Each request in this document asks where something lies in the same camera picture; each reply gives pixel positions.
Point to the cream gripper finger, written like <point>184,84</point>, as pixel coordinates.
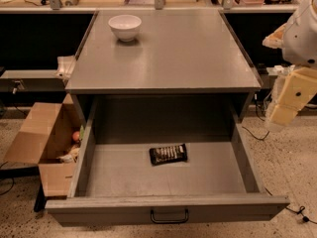
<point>275,39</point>
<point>289,96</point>

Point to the dark chocolate rxbar wrapper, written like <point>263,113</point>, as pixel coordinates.
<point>169,154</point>

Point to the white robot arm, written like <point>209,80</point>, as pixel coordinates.
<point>297,39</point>

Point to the grey open drawer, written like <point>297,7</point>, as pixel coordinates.
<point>115,182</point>

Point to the grey metal cabinet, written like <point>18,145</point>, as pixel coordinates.
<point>176,51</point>

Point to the white ceramic bowl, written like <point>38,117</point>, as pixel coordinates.
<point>125,27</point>

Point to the red apple in box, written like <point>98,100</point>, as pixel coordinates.
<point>76,136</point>

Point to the brown cardboard box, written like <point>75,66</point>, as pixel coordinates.
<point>45,136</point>

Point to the black drawer handle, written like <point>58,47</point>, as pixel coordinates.
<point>169,217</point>

